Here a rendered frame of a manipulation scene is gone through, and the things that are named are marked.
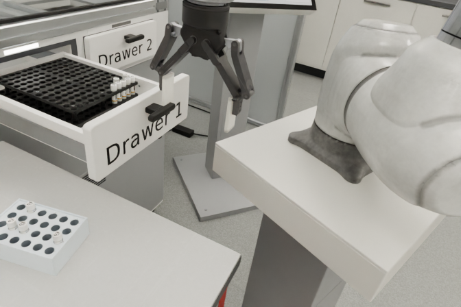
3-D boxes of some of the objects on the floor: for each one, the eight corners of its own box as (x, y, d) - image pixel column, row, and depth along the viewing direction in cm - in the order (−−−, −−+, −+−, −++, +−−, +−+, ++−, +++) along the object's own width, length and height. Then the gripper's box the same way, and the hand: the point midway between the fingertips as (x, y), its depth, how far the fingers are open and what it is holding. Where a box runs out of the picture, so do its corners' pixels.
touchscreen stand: (280, 203, 180) (333, 2, 127) (199, 221, 162) (222, -4, 109) (241, 151, 218) (269, -21, 165) (173, 161, 200) (180, -28, 147)
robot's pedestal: (333, 354, 118) (424, 186, 78) (276, 422, 100) (357, 249, 60) (271, 290, 136) (319, 128, 96) (213, 338, 118) (242, 162, 78)
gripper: (288, 13, 53) (264, 130, 64) (156, -17, 60) (155, 92, 72) (272, 20, 47) (249, 149, 58) (127, -13, 55) (132, 105, 66)
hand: (197, 112), depth 64 cm, fingers open, 13 cm apart
